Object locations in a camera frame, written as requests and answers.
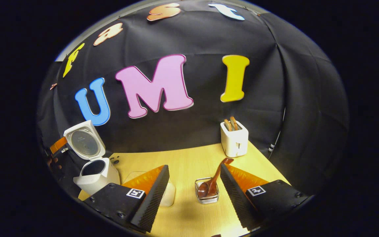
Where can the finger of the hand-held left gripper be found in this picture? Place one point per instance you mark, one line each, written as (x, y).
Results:
(58, 145)

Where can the copper clip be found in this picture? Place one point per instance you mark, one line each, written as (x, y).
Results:
(53, 86)

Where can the brown toast slice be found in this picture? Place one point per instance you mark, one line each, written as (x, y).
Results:
(228, 125)
(234, 122)

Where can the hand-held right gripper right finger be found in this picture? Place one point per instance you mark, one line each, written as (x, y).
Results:
(235, 197)

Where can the brown wooden spoon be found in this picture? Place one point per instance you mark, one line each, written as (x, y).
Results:
(213, 179)

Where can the clear plastic container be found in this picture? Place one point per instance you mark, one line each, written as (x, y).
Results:
(169, 192)

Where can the white rice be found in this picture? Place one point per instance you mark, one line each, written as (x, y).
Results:
(167, 199)

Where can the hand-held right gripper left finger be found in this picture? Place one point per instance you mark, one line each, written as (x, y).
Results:
(151, 204)

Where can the white rice cooker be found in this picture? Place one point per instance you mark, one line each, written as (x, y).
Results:
(94, 174)

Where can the white toaster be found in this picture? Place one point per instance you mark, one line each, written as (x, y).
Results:
(235, 143)

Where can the clear glass chopstick holder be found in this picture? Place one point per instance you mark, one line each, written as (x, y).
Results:
(206, 200)

